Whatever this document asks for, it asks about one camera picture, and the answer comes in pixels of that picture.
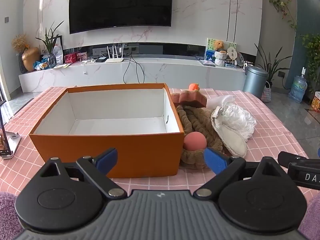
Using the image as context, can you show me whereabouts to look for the white printed bag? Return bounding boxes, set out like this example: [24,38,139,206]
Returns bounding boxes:
[51,35,63,65]

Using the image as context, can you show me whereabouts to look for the white ruffled cloth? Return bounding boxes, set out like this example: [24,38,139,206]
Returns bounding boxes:
[220,104,257,143]

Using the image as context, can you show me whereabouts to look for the white phone stand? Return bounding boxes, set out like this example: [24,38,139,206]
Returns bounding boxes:
[0,131,22,159]

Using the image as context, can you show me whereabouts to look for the stacked patterned bowls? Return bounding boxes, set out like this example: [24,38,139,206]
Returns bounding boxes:
[214,51,227,67]

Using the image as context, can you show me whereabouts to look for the white marble tv cabinet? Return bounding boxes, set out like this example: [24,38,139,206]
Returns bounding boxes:
[19,57,247,93]

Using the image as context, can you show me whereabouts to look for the gold vase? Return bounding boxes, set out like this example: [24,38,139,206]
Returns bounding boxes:
[22,47,41,72]

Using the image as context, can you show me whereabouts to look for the yellow orange box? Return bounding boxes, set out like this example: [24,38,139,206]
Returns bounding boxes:
[311,92,320,112]

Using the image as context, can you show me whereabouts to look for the brick red sponge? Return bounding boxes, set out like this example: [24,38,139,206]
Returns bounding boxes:
[171,90,208,108]

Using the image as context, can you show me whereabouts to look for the hanging ivy plant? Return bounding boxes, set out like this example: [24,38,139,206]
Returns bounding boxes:
[268,0,298,32]

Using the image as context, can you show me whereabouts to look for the green plant in glass vase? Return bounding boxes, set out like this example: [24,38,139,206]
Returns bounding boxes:
[35,20,65,68]

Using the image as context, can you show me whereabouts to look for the smartphone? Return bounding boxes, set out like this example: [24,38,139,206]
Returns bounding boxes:
[0,110,12,155]

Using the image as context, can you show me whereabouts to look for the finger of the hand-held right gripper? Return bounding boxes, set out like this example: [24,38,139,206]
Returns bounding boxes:
[277,151,308,168]

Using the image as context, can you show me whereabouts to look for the dried flowers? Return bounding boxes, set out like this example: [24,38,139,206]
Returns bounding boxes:
[11,34,30,53]

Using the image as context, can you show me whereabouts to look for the cream plush pad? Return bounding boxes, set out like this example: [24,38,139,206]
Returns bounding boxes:
[211,106,248,158]

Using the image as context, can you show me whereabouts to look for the orange cardboard box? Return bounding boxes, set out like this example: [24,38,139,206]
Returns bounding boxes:
[29,83,185,178]

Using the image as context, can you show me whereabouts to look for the white router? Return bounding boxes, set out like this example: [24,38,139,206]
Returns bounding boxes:
[104,44,125,63]

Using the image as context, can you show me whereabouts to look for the brown braided knit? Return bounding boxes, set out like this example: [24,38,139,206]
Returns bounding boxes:
[176,104,228,169]

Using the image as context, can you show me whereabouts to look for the black television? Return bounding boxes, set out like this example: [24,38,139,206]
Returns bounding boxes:
[69,0,173,34]

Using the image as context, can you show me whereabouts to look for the leafy green plant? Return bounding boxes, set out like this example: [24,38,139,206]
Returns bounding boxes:
[300,34,320,93]

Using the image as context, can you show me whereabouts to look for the woven basket bag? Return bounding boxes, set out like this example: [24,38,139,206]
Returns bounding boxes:
[261,81,272,103]

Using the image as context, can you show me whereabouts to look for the blue water bottle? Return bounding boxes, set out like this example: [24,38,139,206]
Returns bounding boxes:
[288,67,308,103]

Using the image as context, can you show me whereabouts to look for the black cable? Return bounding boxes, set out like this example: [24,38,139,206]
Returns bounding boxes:
[123,56,145,84]

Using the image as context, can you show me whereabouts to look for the long leaf potted plant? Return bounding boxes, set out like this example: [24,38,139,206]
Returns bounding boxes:
[254,44,293,90]

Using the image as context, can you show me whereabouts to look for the silver trash can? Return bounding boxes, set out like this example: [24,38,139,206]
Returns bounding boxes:
[242,65,269,97]

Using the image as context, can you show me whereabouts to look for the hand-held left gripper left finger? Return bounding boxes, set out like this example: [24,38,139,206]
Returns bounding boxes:
[37,148,127,197]

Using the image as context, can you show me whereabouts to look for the purple fuzzy cloth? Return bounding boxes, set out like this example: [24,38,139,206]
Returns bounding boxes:
[0,192,22,240]
[299,194,320,240]

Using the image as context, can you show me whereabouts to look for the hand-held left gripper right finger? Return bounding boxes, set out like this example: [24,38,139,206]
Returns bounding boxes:
[193,147,288,197]

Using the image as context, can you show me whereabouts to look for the snack bag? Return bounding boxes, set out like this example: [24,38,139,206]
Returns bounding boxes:
[33,58,50,70]

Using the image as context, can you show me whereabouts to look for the pink ball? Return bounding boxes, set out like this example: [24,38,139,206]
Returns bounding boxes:
[183,132,207,153]

